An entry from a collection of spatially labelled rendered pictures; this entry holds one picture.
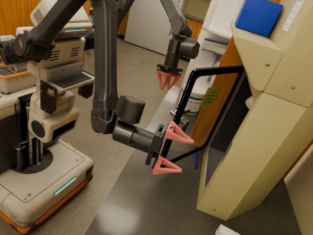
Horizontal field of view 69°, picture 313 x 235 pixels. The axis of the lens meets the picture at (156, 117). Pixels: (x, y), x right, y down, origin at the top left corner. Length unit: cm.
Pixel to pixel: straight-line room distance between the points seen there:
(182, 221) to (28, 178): 118
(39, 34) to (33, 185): 105
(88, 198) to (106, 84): 143
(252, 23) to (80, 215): 163
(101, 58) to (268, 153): 53
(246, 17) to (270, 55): 21
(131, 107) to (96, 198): 146
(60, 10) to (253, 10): 59
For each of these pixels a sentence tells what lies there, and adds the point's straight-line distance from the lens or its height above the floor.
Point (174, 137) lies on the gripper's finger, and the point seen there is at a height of 126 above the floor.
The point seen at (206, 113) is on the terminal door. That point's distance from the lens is 86.
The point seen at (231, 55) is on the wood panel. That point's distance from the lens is 96.
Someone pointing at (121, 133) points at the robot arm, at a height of 122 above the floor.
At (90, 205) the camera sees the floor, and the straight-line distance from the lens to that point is 193.
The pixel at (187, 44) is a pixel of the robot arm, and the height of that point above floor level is 139.
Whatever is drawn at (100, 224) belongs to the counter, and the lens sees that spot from 75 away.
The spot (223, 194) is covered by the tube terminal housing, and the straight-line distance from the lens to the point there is 81.
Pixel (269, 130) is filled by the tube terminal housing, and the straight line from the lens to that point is 67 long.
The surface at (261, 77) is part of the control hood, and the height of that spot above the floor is 144.
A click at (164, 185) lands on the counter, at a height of 94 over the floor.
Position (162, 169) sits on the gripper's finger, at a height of 116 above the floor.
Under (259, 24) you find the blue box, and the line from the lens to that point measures 78.
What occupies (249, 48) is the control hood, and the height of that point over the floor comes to 150.
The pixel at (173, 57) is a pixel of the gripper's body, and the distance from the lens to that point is 95.
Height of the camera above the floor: 158
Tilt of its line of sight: 31 degrees down
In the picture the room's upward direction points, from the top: 18 degrees clockwise
